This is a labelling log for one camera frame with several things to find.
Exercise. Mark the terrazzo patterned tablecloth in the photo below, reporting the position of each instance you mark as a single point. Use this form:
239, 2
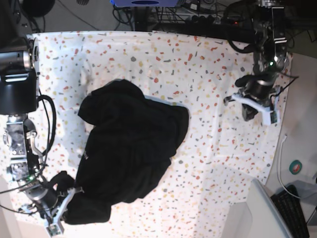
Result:
221, 154

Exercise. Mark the green tape roll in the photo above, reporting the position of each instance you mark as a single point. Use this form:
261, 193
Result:
295, 167

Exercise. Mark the black power strip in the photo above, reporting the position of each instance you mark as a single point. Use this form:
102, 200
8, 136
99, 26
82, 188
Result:
217, 19

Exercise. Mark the black t-shirt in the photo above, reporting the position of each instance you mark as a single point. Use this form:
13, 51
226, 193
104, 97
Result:
127, 152

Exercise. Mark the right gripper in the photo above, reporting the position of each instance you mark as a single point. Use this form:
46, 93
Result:
49, 198

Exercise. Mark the white bin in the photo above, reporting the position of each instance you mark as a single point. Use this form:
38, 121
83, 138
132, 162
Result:
257, 217

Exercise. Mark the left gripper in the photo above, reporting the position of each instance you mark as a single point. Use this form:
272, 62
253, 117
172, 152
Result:
257, 90

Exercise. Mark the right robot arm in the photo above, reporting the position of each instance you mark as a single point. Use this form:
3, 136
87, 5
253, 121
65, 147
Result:
19, 96

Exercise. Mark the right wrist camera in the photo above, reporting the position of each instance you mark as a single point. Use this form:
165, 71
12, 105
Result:
54, 229

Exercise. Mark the black keyboard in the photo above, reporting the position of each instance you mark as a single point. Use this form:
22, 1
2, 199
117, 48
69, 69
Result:
291, 211

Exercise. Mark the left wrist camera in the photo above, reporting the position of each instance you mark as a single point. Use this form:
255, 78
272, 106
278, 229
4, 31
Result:
274, 117

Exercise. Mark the blue box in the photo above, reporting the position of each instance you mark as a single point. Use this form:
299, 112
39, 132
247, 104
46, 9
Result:
144, 3

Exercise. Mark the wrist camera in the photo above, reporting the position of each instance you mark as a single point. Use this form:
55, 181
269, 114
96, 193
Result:
54, 229
274, 117

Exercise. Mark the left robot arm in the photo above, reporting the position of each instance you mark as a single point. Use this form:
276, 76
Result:
269, 46

